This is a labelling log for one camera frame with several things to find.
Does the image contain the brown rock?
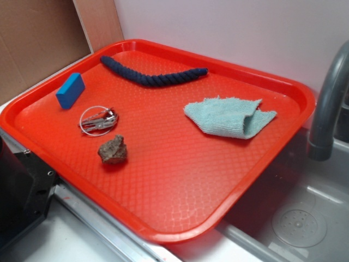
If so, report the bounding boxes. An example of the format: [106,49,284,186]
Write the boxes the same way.
[98,134,128,164]

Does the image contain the dark blue rope piece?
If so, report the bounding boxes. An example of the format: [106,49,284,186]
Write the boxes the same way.
[100,55,209,88]

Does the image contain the light teal cloth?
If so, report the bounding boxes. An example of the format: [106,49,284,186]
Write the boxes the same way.
[184,97,277,140]

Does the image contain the red plastic tray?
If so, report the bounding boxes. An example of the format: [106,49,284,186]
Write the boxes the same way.
[1,40,315,243]

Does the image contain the silver keys on wire ring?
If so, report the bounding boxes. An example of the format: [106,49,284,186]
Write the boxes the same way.
[77,105,119,137]

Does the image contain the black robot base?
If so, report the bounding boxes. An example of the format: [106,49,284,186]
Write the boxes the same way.
[1,139,57,249]

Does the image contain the grey faucet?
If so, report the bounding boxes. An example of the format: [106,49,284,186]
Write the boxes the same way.
[306,41,348,161]

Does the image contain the blue rectangular block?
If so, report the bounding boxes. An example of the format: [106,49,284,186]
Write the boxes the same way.
[56,73,85,109]

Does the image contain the brown cardboard panel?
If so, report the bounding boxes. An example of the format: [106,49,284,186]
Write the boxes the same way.
[1,1,124,104]

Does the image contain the grey sink basin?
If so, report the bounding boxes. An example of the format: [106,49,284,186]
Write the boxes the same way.
[218,133,348,261]

